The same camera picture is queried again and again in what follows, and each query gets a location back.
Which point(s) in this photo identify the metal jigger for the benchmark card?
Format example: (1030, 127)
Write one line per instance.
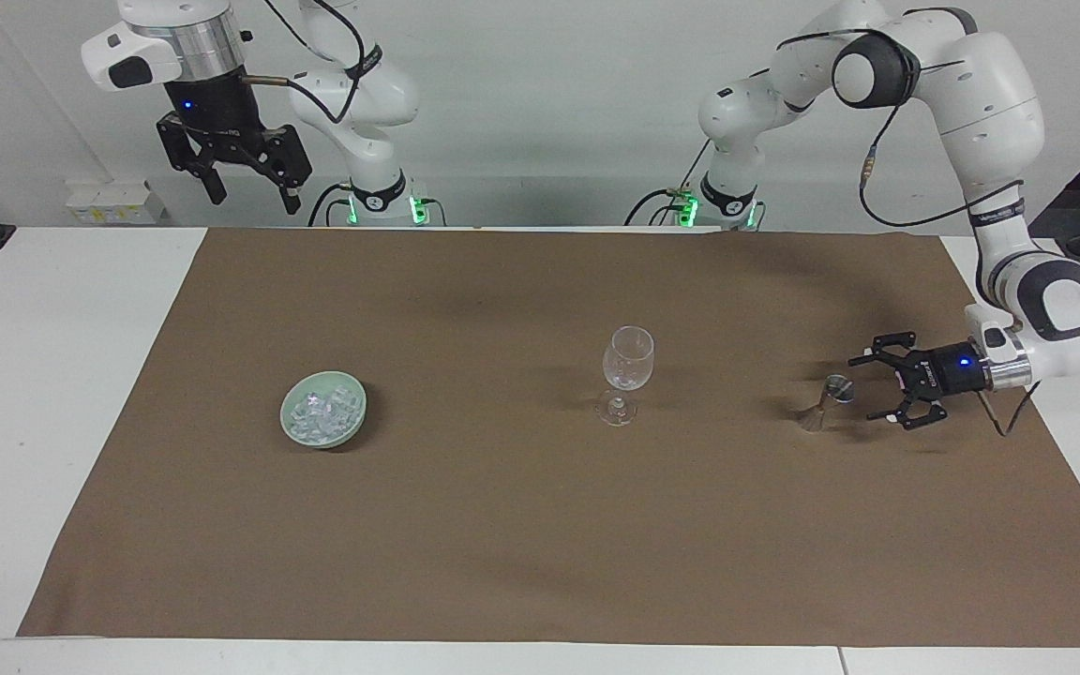
(821, 411)

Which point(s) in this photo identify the clear wine glass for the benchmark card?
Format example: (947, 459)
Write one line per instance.
(627, 361)

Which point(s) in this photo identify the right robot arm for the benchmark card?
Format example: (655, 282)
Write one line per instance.
(367, 89)

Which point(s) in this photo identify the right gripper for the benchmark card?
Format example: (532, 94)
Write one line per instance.
(217, 103)

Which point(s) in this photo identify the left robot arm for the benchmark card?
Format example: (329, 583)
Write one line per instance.
(990, 103)

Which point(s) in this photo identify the green bowl of ice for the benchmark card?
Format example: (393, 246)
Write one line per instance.
(322, 410)

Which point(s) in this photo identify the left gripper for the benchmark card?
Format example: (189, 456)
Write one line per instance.
(952, 369)

